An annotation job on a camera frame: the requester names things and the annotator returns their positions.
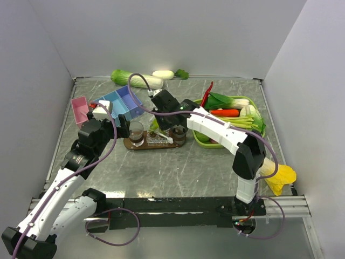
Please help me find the clear textured plastic holder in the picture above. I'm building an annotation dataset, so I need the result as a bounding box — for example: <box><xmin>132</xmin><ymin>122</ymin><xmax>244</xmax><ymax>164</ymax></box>
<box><xmin>146</xmin><ymin>129</ymin><xmax>169</xmax><ymax>146</ymax></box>

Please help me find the dark glass cup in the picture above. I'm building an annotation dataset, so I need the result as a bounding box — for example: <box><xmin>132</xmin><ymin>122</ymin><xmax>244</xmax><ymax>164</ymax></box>
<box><xmin>171</xmin><ymin>125</ymin><xmax>187</xmax><ymax>146</ymax></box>

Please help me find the frosted clear glass cup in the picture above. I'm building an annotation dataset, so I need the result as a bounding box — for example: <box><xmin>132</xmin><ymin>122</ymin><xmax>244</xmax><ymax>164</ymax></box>
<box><xmin>129</xmin><ymin>121</ymin><xmax>144</xmax><ymax>147</ymax></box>

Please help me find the yellow cabbage by arm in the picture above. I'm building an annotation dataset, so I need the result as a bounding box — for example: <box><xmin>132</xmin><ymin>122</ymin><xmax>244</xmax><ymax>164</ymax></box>
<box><xmin>260</xmin><ymin>158</ymin><xmax>297</xmax><ymax>196</ymax></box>

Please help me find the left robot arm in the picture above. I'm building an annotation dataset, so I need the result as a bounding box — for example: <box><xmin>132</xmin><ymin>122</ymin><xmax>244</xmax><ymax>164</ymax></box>
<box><xmin>1</xmin><ymin>115</ymin><xmax>130</xmax><ymax>258</ymax></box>

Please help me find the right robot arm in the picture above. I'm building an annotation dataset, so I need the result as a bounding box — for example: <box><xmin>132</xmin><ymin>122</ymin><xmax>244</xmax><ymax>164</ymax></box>
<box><xmin>148</xmin><ymin>89</ymin><xmax>266</xmax><ymax>215</ymax></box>

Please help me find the brown wooden tray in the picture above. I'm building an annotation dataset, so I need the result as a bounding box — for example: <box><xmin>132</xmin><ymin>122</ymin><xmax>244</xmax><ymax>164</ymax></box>
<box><xmin>123</xmin><ymin>131</ymin><xmax>183</xmax><ymax>151</ymax></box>

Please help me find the purple drawer box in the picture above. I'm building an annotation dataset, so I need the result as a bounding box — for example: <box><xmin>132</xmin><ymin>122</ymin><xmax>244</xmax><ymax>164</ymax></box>
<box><xmin>116</xmin><ymin>86</ymin><xmax>144</xmax><ymax>119</ymax></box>

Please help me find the pink drawer box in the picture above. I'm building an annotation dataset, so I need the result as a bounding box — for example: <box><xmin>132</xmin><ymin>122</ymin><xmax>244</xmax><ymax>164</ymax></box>
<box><xmin>71</xmin><ymin>96</ymin><xmax>89</xmax><ymax>129</ymax></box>

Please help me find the teal drawer box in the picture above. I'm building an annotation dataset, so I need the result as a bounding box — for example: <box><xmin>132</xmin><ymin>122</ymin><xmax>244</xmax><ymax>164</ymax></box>
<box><xmin>95</xmin><ymin>96</ymin><xmax>118</xmax><ymax>120</ymax></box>

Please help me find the green plastic vegetable basket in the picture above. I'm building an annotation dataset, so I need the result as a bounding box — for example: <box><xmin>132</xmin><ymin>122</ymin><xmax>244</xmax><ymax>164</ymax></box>
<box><xmin>191</xmin><ymin>96</ymin><xmax>267</xmax><ymax>149</ymax></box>

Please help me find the red chili pepper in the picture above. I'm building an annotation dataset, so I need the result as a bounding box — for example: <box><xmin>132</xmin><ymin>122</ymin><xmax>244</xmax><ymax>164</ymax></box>
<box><xmin>200</xmin><ymin>81</ymin><xmax>213</xmax><ymax>107</ymax></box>

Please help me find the white daikon radish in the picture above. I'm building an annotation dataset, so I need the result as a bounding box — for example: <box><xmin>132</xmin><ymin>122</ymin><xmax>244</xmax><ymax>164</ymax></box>
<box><xmin>152</xmin><ymin>69</ymin><xmax>189</xmax><ymax>80</ymax></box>

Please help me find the bok choy in basket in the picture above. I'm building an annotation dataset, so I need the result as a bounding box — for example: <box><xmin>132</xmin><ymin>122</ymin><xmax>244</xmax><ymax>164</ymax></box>
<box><xmin>204</xmin><ymin>92</ymin><xmax>250</xmax><ymax>110</ymax></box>

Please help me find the napa cabbage on table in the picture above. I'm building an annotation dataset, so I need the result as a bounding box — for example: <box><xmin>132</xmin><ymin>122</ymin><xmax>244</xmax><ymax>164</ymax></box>
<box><xmin>111</xmin><ymin>69</ymin><xmax>164</xmax><ymax>90</ymax></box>

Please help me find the orange carrot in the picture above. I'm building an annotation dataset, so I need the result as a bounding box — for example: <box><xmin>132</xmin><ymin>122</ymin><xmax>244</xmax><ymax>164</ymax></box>
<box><xmin>210</xmin><ymin>109</ymin><xmax>240</xmax><ymax>118</ymax></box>

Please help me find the white celery stalk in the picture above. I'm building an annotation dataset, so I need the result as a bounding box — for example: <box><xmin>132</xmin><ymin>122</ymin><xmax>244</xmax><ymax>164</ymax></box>
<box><xmin>218</xmin><ymin>115</ymin><xmax>266</xmax><ymax>135</ymax></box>

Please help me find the napa cabbage in basket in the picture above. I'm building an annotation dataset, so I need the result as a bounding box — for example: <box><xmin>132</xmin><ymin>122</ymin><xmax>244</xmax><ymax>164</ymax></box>
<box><xmin>239</xmin><ymin>104</ymin><xmax>266</xmax><ymax>136</ymax></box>

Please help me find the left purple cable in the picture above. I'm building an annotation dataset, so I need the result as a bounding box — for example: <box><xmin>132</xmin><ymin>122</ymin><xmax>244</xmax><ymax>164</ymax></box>
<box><xmin>10</xmin><ymin>100</ymin><xmax>141</xmax><ymax>259</ymax></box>

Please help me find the purple cable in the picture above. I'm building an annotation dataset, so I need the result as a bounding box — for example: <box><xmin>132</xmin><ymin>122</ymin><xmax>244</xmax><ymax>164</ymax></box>
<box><xmin>127</xmin><ymin>73</ymin><xmax>286</xmax><ymax>240</ymax></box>
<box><xmin>10</xmin><ymin>100</ymin><xmax>141</xmax><ymax>259</ymax></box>

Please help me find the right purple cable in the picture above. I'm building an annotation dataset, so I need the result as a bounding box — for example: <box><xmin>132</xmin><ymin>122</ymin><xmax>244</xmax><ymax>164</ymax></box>
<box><xmin>127</xmin><ymin>73</ymin><xmax>286</xmax><ymax>240</ymax></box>

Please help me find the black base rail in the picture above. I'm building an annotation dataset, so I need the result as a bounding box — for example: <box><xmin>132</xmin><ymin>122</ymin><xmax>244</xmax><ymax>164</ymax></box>
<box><xmin>86</xmin><ymin>196</ymin><xmax>266</xmax><ymax>230</ymax></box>

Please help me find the aluminium frame rail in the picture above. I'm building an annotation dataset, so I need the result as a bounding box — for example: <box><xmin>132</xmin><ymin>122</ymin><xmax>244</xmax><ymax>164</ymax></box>
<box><xmin>27</xmin><ymin>196</ymin><xmax>310</xmax><ymax>246</ymax></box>

